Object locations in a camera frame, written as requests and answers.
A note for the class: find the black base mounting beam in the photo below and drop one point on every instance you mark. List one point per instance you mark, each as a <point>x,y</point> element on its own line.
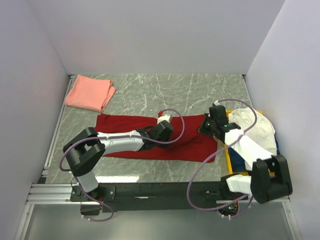
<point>137,196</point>

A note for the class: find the folded pink t shirt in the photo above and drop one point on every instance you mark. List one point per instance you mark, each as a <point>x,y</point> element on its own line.
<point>90,94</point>

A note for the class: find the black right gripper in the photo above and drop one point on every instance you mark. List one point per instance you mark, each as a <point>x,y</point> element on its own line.
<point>201,129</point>

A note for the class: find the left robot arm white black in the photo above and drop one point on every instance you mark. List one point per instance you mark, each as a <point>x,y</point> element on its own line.
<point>86,149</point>

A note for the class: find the red t shirt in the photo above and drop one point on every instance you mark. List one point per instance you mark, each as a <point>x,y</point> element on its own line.
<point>192,146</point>

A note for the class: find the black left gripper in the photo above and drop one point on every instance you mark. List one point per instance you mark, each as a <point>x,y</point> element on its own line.
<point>166,146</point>

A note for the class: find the yellow plastic bin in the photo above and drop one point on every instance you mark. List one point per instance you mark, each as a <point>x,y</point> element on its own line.
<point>226,152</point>

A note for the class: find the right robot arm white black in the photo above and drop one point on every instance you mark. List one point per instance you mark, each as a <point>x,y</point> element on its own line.
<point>269,177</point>

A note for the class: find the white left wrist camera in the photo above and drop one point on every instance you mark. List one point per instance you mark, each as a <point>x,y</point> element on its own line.
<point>164,116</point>

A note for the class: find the blue t shirt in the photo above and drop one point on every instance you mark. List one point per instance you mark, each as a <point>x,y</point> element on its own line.
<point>237,160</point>

